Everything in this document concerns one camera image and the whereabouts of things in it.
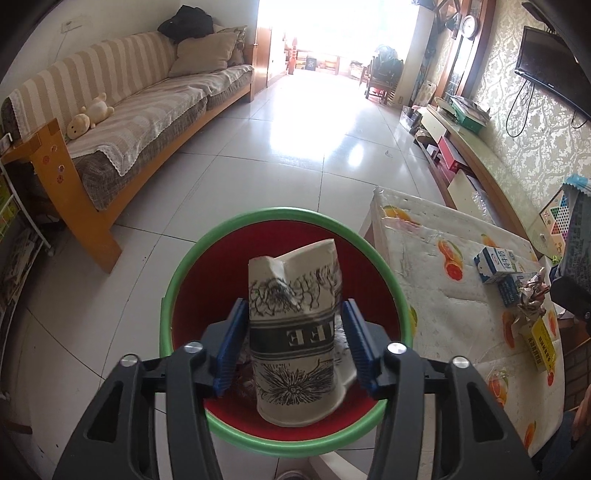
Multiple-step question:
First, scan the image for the wooden door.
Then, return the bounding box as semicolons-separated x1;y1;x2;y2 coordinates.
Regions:
252;26;273;88

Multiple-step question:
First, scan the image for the white and blue milk carton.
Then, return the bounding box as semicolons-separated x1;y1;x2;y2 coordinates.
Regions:
474;247;525;283

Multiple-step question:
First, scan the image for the patterned pillow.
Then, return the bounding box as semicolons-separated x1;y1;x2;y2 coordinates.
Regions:
215;25;247;65

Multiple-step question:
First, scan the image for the flower-print paper cup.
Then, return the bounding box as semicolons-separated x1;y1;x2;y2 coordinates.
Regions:
248;239;356;428

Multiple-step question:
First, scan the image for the star checkers game board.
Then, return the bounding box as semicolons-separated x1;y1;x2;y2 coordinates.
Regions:
538;198;573;254

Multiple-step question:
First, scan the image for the wooden sofa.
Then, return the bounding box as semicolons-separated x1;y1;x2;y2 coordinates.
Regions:
0;25;257;273

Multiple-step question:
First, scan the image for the black bag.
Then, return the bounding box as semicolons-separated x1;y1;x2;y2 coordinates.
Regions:
158;6;214;44

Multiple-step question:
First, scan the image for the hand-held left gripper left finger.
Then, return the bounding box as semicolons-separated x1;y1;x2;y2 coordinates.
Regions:
51;298;250;480

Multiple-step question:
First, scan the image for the red box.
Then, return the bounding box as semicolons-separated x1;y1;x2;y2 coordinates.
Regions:
436;136;467;171

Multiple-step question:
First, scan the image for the black television cable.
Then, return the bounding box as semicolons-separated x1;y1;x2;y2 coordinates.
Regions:
505;83;536;138

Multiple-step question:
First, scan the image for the white board panel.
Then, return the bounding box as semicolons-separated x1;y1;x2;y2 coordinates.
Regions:
449;173;495;220

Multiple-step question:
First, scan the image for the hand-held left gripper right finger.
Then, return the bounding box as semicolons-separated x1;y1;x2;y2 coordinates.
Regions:
341;299;539;480

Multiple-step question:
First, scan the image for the green-rimmed red trash bin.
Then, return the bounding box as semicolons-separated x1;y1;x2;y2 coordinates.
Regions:
159;208;414;457

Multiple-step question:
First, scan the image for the wall-mounted black television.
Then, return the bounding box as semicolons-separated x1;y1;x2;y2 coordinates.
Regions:
515;26;591;116

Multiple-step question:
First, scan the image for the round yellow plush toy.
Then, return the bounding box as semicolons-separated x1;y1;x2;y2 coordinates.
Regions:
67;113;90;139

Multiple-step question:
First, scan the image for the wooden chair with clutter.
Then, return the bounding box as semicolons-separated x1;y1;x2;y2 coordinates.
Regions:
365;45;404;107

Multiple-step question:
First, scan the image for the fruit-print tablecloth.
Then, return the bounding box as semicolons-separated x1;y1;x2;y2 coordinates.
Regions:
365;186;566;457

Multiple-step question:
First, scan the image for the small blue milk carton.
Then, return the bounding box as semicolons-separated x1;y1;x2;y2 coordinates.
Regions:
498;272;539;308

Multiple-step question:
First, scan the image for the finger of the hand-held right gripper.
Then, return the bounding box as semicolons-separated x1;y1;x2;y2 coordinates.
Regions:
551;276;591;324

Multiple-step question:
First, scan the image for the yellow small box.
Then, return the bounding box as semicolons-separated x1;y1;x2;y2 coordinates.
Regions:
519;318;561;372

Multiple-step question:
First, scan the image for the crumpled paper ball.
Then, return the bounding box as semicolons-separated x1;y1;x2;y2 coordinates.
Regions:
519;268;552;319

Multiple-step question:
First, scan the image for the green flat box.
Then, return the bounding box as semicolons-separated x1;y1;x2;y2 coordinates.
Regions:
450;96;490;132

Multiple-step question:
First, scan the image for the long low television cabinet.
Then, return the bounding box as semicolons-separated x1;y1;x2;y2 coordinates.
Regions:
416;104;555;259

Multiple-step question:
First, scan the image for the plain beige pillow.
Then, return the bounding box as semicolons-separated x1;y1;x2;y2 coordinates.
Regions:
168;32;238;77

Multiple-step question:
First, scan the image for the striped beige sofa cover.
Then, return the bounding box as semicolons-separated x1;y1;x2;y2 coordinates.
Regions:
0;32;254;178

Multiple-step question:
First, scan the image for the cream plush bear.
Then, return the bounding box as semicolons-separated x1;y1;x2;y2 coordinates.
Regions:
82;93;115;129

